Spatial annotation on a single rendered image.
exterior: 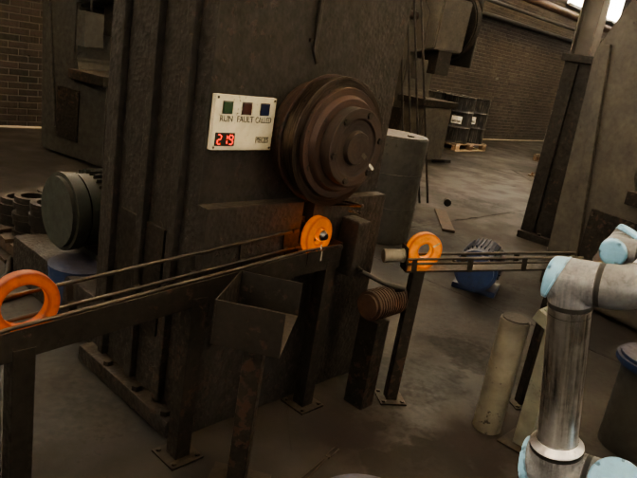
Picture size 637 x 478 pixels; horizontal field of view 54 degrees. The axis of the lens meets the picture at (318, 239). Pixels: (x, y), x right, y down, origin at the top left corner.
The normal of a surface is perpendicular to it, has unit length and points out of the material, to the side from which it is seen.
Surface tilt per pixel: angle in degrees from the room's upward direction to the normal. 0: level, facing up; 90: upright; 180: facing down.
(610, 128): 90
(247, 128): 90
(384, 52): 90
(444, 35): 92
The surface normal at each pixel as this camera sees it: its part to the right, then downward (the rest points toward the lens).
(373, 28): 0.71, 0.31
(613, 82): -0.84, 0.02
